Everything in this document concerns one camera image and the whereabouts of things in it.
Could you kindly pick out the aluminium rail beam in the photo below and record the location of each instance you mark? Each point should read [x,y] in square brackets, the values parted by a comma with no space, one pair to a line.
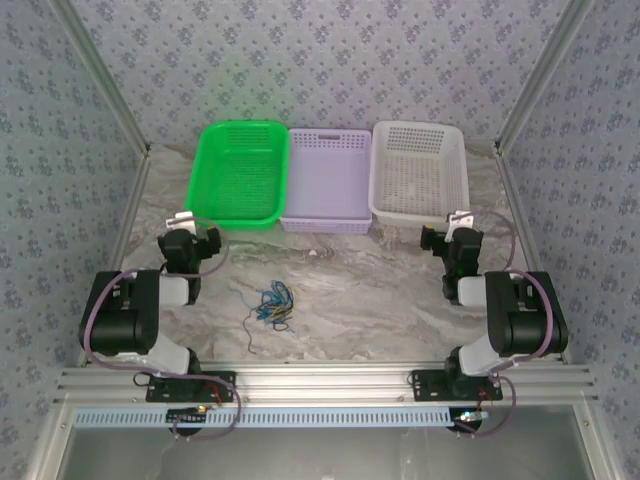
[325,382]

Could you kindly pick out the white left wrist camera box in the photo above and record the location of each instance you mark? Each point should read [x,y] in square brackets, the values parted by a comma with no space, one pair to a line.
[181,221]

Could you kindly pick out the aluminium frame leg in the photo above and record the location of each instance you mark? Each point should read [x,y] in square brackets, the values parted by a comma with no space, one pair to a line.
[50,445]
[597,445]

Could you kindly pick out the small circuit board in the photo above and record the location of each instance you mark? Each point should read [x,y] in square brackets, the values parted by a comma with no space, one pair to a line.
[187,415]
[470,417]

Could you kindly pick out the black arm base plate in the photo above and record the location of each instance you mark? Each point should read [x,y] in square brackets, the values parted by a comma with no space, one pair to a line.
[427,385]
[165,392]

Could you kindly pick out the white plastic basket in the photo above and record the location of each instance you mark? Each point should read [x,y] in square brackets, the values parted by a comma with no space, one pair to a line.
[415,170]

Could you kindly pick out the aluminium frame post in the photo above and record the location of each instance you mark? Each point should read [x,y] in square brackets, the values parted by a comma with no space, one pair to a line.
[106,75]
[541,75]

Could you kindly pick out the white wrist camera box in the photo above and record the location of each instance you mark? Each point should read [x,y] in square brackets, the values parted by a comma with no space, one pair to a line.
[181,221]
[460,221]

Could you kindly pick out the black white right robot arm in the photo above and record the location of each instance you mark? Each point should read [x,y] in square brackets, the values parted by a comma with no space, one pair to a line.
[525,320]

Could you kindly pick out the purple plastic basket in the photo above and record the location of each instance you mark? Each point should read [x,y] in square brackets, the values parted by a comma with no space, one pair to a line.
[325,175]

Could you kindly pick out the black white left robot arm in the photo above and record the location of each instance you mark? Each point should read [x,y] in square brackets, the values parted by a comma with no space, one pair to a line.
[120,320]

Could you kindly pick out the green plastic basket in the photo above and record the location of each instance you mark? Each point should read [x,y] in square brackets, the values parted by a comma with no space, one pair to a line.
[235,175]

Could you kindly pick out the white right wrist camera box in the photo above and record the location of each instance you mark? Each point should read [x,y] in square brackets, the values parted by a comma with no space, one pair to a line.
[460,221]

